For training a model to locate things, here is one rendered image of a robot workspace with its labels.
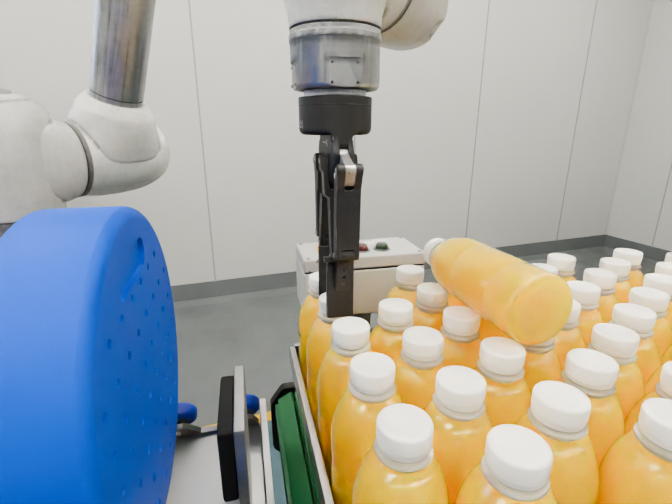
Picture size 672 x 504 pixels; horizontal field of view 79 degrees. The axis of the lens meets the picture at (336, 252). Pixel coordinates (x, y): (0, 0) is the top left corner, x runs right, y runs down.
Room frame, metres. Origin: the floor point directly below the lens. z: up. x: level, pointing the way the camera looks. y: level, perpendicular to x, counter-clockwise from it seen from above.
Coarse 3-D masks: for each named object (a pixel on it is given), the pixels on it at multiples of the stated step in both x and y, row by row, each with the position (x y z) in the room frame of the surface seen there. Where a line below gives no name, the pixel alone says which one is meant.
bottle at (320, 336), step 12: (324, 324) 0.43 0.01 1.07; (312, 336) 0.43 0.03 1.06; (324, 336) 0.42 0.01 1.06; (312, 348) 0.42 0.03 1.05; (324, 348) 0.41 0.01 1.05; (312, 360) 0.42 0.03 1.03; (312, 372) 0.42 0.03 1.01; (312, 384) 0.42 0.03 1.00; (312, 396) 0.42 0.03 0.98; (312, 408) 0.42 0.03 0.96
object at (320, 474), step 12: (300, 372) 0.47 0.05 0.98; (300, 384) 0.45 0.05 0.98; (300, 396) 0.42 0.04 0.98; (300, 408) 0.43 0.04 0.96; (312, 420) 0.38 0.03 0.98; (312, 432) 0.36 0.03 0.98; (312, 444) 0.34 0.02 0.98; (312, 456) 0.34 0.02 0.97; (324, 468) 0.31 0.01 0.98; (324, 480) 0.30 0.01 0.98; (324, 492) 0.29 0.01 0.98
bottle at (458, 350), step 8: (440, 328) 0.41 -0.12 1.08; (448, 336) 0.39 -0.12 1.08; (456, 336) 0.38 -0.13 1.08; (464, 336) 0.38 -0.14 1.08; (472, 336) 0.38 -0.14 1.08; (448, 344) 0.39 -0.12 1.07; (456, 344) 0.38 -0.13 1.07; (464, 344) 0.38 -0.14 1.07; (472, 344) 0.38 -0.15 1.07; (448, 352) 0.38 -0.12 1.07; (456, 352) 0.38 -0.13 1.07; (464, 352) 0.38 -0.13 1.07; (472, 352) 0.38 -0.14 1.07; (448, 360) 0.38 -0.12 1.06; (456, 360) 0.37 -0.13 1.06; (464, 360) 0.37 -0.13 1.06; (472, 360) 0.37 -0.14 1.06; (472, 368) 0.37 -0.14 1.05
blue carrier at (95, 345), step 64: (0, 256) 0.24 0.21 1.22; (64, 256) 0.24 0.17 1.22; (128, 256) 0.31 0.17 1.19; (0, 320) 0.20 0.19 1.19; (64, 320) 0.21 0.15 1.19; (128, 320) 0.27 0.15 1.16; (0, 384) 0.18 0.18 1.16; (64, 384) 0.19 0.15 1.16; (128, 384) 0.25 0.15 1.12; (0, 448) 0.17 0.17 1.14; (64, 448) 0.18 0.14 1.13; (128, 448) 0.23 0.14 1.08
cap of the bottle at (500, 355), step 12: (480, 348) 0.33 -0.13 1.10; (492, 348) 0.33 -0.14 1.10; (504, 348) 0.33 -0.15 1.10; (516, 348) 0.33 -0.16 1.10; (480, 360) 0.33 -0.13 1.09; (492, 360) 0.32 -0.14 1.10; (504, 360) 0.31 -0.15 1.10; (516, 360) 0.31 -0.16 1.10; (504, 372) 0.31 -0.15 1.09; (516, 372) 0.31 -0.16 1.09
